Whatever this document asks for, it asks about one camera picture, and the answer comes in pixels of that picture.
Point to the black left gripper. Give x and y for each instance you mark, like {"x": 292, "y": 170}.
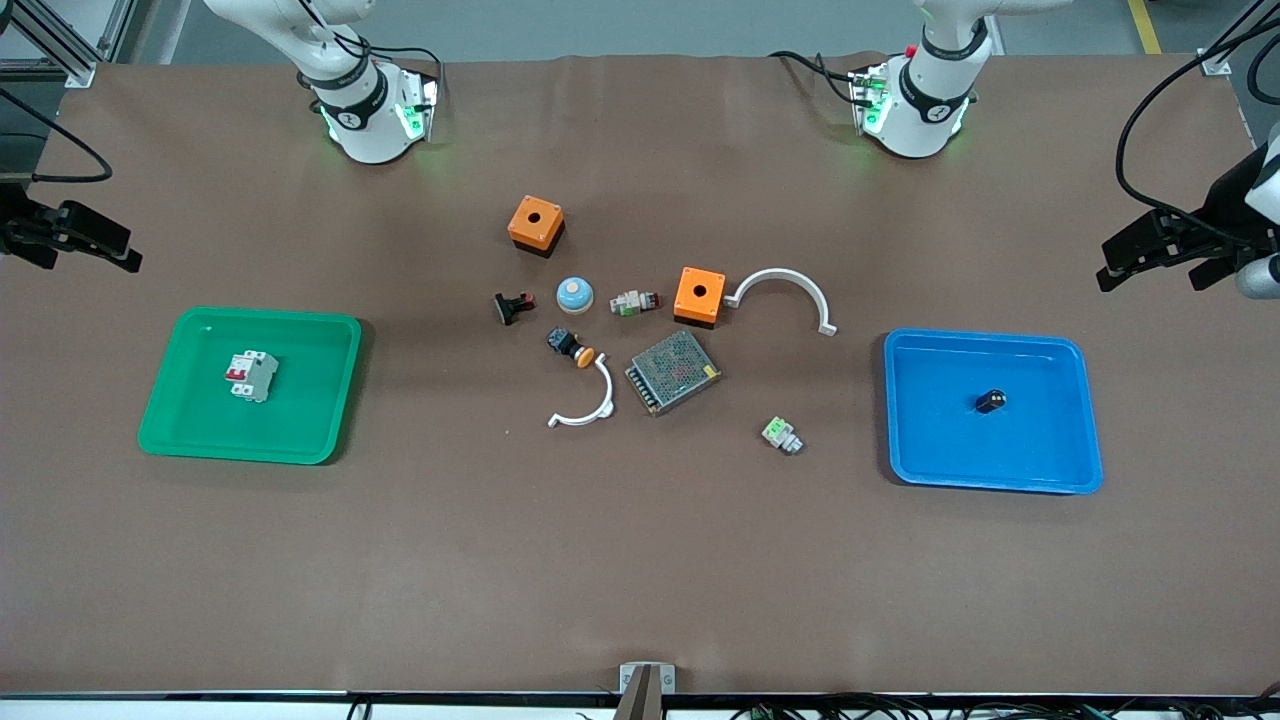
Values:
{"x": 1222, "y": 205}

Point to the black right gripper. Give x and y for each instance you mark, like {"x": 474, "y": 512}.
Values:
{"x": 22, "y": 230}

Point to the white red circuit breaker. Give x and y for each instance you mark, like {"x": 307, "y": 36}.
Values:
{"x": 252, "y": 378}

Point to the black cylindrical capacitor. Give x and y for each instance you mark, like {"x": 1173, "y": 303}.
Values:
{"x": 991, "y": 401}

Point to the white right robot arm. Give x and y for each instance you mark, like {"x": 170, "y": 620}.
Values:
{"x": 365, "y": 110}

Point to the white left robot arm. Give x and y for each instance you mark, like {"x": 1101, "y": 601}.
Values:
{"x": 930, "y": 105}

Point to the green plastic tray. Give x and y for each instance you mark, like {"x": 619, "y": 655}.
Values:
{"x": 300, "y": 400}

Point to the blue plastic tray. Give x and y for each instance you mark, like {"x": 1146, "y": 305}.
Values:
{"x": 950, "y": 440}

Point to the green white terminal block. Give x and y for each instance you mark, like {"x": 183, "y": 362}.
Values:
{"x": 781, "y": 435}

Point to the orange black button box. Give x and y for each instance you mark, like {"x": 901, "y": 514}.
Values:
{"x": 535, "y": 225}
{"x": 700, "y": 295}

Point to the blue dome button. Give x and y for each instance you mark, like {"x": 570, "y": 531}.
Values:
{"x": 575, "y": 295}

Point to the black orange mushroom push button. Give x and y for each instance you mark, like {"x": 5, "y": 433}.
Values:
{"x": 568, "y": 346}

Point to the metal mesh power supply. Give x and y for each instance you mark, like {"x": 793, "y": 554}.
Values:
{"x": 672, "y": 372}

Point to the white green red indicator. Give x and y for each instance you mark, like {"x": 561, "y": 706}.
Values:
{"x": 633, "y": 303}

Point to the brown table mat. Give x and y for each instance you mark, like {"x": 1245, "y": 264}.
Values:
{"x": 640, "y": 560}

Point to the aluminium frame profile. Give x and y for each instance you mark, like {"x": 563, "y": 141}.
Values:
{"x": 1215, "y": 62}
{"x": 70, "y": 55}

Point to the black red switch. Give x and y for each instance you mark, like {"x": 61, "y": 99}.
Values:
{"x": 512, "y": 308}

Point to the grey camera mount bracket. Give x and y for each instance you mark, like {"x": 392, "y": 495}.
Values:
{"x": 645, "y": 690}

